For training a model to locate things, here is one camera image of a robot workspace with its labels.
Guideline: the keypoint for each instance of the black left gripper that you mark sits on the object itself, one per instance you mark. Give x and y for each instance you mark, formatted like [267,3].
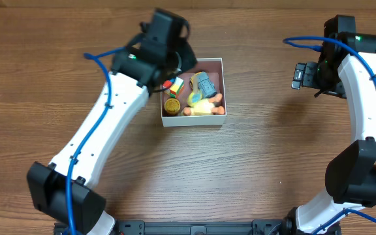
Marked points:
[188,57]

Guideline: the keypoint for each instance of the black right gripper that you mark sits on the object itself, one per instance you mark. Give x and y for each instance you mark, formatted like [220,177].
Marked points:
[326,90]

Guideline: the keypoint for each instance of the colourful puzzle cube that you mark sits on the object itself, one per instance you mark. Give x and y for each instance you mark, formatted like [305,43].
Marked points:
[173,87]

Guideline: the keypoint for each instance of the yellow grey toy truck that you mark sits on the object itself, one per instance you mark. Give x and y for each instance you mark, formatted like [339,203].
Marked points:
[205,85]

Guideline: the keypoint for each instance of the yellow round toy disc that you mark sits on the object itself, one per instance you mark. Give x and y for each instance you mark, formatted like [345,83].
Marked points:
[172,107]

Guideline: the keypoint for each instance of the white plush duck toy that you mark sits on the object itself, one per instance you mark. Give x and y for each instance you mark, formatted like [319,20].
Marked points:
[206,107]

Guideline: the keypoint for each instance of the yellow blue rattle drum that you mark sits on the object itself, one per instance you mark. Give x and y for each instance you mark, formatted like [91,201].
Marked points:
[194,98]

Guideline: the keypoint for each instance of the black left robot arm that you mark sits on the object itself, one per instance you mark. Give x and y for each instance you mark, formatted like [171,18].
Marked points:
[64,188]

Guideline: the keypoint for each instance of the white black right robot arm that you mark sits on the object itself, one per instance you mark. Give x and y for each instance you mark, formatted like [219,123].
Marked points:
[346,68]

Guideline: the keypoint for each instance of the white box pink interior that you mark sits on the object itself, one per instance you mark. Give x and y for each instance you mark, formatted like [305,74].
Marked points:
[213,67]

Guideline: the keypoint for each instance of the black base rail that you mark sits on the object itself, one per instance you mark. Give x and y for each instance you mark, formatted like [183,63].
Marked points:
[255,227]

